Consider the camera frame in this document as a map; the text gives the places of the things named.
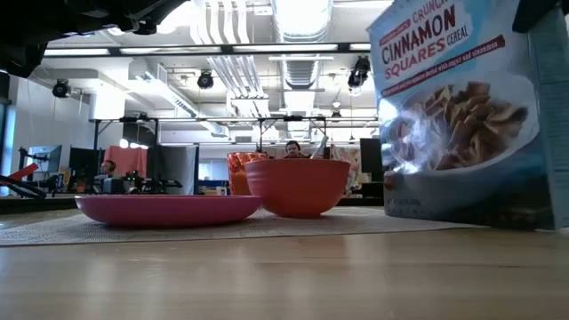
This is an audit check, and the silver ventilation duct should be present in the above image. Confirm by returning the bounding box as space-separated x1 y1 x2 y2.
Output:
270 0 334 140

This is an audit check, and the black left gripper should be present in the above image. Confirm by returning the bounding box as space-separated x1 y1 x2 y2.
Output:
0 0 188 76

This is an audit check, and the black ceiling spotlight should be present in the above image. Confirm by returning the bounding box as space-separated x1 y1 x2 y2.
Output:
348 55 373 89
196 69 215 90
52 78 72 99

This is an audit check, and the red and black background device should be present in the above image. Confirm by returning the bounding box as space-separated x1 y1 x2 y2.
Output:
0 163 48 200

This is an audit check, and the pink plastic plate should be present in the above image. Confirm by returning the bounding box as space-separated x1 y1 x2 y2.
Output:
74 194 264 229

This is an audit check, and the black background panel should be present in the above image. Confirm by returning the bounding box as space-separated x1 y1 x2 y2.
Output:
68 147 106 188

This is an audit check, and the orange-red plastic bowl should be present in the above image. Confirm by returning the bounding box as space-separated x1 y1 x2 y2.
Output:
244 158 352 220

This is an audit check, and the grey background curtain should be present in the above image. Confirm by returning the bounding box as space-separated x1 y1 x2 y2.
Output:
155 144 199 196

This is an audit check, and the small background desk monitor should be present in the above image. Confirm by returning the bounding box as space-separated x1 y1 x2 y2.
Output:
27 144 63 174

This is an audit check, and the black overhead beam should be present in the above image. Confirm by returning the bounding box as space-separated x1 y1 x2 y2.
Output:
39 42 373 57

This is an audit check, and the black background truss frame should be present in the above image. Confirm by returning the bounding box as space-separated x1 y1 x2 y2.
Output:
88 114 379 196

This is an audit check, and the grey woven placemat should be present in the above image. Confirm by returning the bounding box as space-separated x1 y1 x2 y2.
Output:
0 205 486 248

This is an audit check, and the orange faceted tumbler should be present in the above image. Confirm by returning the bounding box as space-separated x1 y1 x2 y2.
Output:
227 151 268 196

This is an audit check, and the person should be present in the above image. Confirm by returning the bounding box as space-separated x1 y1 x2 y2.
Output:
100 159 118 180
284 140 311 160

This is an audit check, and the floral patterned cloth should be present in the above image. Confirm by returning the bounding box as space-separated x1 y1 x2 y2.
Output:
331 145 362 196

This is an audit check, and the black background monitor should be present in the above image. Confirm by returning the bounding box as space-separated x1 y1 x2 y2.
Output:
359 137 384 177

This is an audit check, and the blue cinnamon squares cereal box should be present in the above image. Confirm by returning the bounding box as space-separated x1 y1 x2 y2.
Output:
366 0 569 231

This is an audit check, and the orange background partition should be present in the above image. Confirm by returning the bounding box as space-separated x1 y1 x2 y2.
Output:
104 145 148 179

